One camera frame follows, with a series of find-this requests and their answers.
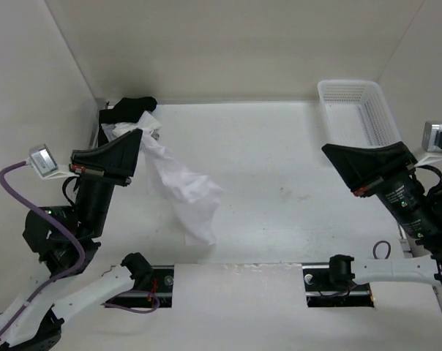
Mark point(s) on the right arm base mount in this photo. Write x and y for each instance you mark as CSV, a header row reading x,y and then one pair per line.
x,y
320,292

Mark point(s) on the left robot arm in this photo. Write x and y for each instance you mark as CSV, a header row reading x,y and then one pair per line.
x,y
66,239

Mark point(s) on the metal rail edge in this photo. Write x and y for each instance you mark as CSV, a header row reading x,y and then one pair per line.
x,y
405,245
102,104

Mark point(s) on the metal rail right edge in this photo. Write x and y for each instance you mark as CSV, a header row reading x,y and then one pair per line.
x,y
405,245

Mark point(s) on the white folded tank top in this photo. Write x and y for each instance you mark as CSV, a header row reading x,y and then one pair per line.
x,y
147,123

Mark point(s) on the white plastic basket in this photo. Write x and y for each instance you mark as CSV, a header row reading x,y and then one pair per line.
x,y
355,113

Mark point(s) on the metal rail left edge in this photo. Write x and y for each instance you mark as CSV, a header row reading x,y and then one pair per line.
x,y
102,104

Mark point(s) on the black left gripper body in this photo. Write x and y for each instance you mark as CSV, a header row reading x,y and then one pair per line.
x,y
94,198

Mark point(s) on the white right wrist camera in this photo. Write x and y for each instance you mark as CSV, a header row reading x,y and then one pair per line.
x,y
431,147

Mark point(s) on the white tank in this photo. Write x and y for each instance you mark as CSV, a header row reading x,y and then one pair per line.
x,y
147,123
194,197

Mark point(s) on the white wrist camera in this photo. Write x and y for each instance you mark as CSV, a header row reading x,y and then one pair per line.
x,y
46,167
431,147

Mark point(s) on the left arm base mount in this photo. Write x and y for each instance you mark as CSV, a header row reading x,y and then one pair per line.
x,y
161,284

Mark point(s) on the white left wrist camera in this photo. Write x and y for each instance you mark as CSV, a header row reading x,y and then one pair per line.
x,y
46,167

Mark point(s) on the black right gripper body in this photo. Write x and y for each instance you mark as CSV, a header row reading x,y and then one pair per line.
x,y
404,197

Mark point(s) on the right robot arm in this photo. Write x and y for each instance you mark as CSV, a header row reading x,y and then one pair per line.
x,y
427,269

